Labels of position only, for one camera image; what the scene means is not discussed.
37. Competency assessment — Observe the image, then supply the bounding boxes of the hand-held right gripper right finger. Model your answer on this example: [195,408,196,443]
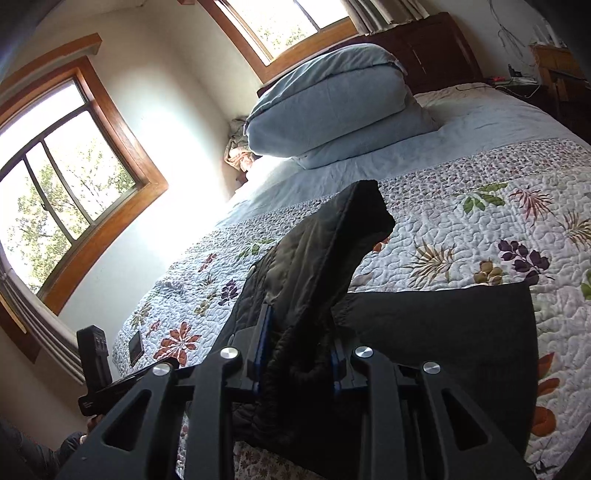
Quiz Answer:
[329,344,539,480]

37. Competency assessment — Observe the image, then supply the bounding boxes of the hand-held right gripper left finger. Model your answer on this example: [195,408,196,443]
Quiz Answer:
[54,302,278,480]

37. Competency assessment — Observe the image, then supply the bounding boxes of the black pants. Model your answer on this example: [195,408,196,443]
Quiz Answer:
[228,179,541,478]

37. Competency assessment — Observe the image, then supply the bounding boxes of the person's left forearm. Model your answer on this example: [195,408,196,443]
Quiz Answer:
[46,429,90,480]

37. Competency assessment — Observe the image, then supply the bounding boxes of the black smartphone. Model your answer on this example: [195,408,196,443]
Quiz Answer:
[127,330,145,367]

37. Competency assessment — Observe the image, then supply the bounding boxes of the large wooden framed window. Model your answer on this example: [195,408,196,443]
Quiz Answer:
[0,33,169,319]

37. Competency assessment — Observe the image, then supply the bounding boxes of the floral quilted bedspread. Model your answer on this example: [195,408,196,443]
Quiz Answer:
[113,138,591,480]

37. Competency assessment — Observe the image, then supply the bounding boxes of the pile of crumpled clothes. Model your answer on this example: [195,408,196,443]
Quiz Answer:
[224,115,257,174]

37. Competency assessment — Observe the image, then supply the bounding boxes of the folded light blue duvet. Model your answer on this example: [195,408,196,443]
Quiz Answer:
[244,44,439,171]

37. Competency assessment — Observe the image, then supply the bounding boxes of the small wooden framed window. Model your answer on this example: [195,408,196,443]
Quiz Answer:
[198,0,358,84]

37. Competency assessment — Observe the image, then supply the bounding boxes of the dark wooden bed headboard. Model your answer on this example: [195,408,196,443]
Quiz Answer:
[256,11,485,97]

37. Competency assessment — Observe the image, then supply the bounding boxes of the cluttered dark nightstand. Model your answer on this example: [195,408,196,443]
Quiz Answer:
[489,65,550,100]

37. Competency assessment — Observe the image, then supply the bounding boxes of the grey curtain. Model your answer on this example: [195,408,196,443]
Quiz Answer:
[342,0,446,35]

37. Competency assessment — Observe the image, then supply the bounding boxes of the wooden desk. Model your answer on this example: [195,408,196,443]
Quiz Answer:
[529,41,591,134]

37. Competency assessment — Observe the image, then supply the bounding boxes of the hanging wall cables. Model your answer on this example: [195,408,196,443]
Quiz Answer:
[489,0,527,52]

